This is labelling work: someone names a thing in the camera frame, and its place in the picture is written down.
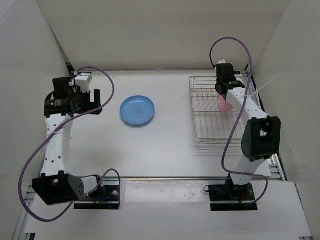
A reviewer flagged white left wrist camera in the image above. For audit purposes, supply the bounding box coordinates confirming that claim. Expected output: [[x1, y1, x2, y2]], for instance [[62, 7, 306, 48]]
[[74, 72, 93, 93]]

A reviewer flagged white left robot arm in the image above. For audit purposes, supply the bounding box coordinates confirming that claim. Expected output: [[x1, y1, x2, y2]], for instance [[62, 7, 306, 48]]
[[32, 72, 105, 206]]

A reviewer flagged blue plastic plate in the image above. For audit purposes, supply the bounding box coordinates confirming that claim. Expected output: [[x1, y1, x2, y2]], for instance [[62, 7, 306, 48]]
[[119, 95, 156, 127]]

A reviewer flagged metal wire dish rack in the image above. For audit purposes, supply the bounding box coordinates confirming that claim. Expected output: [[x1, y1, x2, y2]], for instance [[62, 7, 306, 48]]
[[189, 75, 238, 148]]

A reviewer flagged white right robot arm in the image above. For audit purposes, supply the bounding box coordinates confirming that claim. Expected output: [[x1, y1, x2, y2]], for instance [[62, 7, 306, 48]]
[[215, 63, 281, 200]]

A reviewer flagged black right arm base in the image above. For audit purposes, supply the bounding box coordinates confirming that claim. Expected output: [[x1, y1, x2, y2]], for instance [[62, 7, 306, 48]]
[[203, 184, 258, 212]]

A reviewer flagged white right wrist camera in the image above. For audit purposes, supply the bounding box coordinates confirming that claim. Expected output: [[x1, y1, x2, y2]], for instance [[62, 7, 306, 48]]
[[218, 59, 226, 64]]

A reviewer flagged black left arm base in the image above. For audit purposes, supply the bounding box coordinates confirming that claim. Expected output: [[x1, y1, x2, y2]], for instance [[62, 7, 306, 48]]
[[73, 181, 121, 210]]

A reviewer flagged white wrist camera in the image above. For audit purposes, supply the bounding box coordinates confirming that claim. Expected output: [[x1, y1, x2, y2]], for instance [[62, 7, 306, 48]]
[[74, 72, 93, 93], [218, 59, 226, 64]]

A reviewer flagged pink plastic plate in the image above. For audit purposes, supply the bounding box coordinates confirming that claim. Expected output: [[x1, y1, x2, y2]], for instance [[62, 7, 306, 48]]
[[217, 95, 233, 113]]

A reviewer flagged white zip tie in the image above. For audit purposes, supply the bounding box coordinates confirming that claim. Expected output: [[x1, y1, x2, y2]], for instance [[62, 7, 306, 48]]
[[244, 75, 280, 98]]

